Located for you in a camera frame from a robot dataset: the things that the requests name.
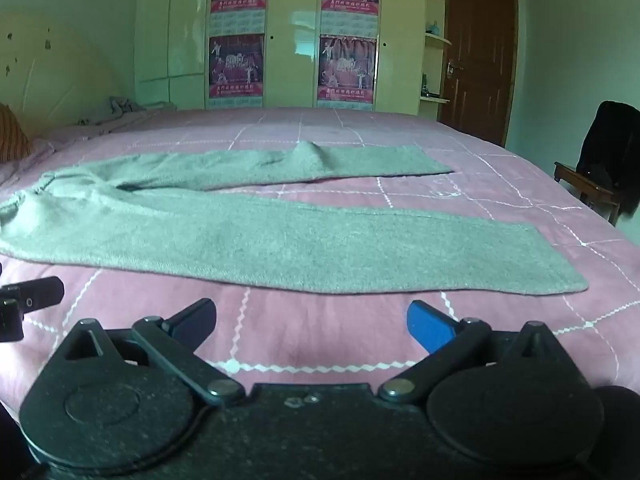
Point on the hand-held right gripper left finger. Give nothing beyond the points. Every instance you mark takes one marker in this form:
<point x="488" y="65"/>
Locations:
<point x="192" y="321"/>

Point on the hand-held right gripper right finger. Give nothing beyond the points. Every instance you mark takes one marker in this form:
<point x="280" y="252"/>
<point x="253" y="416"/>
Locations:
<point x="430" y="327"/>

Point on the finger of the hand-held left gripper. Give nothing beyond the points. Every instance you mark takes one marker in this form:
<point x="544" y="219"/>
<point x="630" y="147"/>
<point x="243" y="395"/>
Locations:
<point x="35" y="294"/>

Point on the green knitted cloth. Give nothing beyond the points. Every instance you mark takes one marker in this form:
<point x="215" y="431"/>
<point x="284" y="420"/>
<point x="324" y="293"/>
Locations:
<point x="280" y="240"/>

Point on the pink checked bed quilt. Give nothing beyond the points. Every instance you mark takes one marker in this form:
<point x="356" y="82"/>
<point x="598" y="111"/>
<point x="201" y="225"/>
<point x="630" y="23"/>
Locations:
<point x="320" y="330"/>

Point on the crumpled grey blanket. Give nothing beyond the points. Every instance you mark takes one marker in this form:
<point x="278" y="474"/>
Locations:
<point x="122" y="109"/>

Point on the wooden chair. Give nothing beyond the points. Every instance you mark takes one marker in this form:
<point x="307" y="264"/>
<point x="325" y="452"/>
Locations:
<point x="585" y="182"/>

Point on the dark bottle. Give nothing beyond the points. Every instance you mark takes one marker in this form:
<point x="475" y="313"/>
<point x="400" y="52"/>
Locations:
<point x="425" y="85"/>

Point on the black jacket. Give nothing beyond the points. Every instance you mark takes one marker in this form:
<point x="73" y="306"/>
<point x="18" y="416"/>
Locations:
<point x="612" y="140"/>

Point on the green wardrobe with posters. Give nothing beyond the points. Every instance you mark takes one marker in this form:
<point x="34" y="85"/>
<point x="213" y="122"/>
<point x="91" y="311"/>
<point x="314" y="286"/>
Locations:
<point x="290" y="60"/>

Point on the brown wooden door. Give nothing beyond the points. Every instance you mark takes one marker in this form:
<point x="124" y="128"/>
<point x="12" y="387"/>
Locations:
<point x="482" y="50"/>

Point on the cream corner shelf unit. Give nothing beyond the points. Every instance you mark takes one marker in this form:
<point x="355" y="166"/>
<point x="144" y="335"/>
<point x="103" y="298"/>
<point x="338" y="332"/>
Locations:
<point x="437" y="42"/>

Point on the teal bottle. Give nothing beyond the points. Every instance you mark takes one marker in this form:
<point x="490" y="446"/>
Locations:
<point x="434" y="28"/>

